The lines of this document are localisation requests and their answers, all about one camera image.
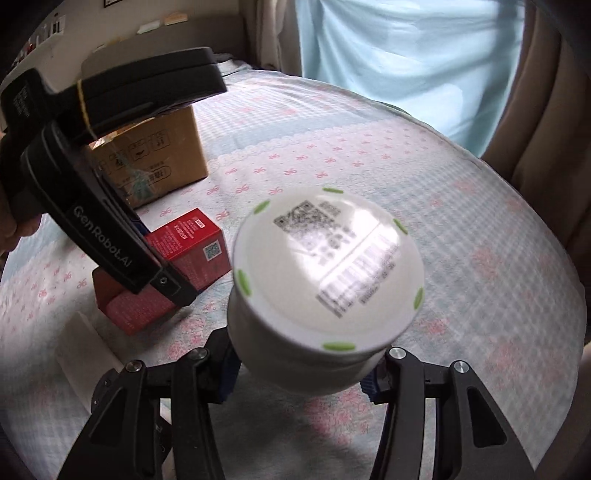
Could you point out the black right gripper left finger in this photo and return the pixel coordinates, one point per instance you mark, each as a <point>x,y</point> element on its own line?
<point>141,415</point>

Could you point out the checked floral bed sheet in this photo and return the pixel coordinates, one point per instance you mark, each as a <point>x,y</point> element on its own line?
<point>500,291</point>

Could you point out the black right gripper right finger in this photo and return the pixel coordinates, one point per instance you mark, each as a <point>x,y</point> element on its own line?
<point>473,438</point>

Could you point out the light blue sheer curtain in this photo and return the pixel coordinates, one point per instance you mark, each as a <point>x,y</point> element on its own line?
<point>449,64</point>

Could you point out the brown cardboard box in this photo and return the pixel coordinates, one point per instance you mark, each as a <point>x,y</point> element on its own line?
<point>152,158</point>

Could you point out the white electronic thermometer device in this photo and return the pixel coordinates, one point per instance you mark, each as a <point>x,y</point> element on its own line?
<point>84,357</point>

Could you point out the brown drape curtain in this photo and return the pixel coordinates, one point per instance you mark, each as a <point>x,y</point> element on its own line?
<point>542,143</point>

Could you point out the white pill bottle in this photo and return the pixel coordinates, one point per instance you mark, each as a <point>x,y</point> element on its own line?
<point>324,282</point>

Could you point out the person left hand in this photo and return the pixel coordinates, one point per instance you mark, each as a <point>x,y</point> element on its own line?
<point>14,230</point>

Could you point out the red carton box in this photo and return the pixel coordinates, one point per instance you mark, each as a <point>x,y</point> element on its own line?
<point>193,245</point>

